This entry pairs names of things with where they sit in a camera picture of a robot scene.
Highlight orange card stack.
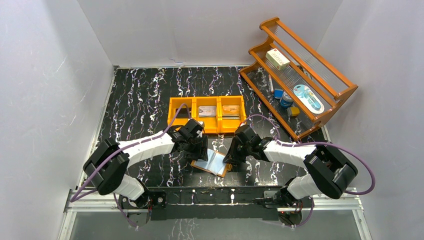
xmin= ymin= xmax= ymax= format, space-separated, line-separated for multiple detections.
xmin=222 ymin=105 xmax=241 ymax=119

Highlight black card in bin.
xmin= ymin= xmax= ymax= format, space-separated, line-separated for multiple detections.
xmin=175 ymin=107 xmax=192 ymax=119

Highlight blue packaged cutter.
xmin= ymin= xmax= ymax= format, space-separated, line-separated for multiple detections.
xmin=293 ymin=84 xmax=325 ymax=115

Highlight white red box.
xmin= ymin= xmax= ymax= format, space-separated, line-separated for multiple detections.
xmin=265 ymin=48 xmax=291 ymax=71

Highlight orange card holder wallet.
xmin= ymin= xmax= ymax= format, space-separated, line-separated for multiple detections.
xmin=190 ymin=148 xmax=233 ymax=178

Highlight orange three-compartment bin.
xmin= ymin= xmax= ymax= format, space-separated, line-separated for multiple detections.
xmin=167 ymin=95 xmax=247 ymax=134

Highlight silver card stack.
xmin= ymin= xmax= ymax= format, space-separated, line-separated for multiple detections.
xmin=198 ymin=105 xmax=217 ymax=118

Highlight yellow grey sharpener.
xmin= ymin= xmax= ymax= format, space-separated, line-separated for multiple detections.
xmin=287 ymin=106 xmax=300 ymax=118

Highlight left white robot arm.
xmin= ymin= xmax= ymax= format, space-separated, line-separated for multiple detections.
xmin=83 ymin=119 xmax=208 ymax=201

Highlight orange wooden shelf rack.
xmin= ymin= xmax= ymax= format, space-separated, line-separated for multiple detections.
xmin=240 ymin=17 xmax=358 ymax=141

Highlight blue eraser block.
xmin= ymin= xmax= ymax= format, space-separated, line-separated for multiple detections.
xmin=273 ymin=88 xmax=284 ymax=100

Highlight white pen marker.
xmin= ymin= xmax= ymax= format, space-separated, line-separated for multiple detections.
xmin=268 ymin=74 xmax=274 ymax=93

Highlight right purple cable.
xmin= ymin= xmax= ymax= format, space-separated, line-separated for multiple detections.
xmin=239 ymin=114 xmax=377 ymax=229

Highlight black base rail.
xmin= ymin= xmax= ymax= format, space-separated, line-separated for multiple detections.
xmin=118 ymin=186 xmax=303 ymax=225

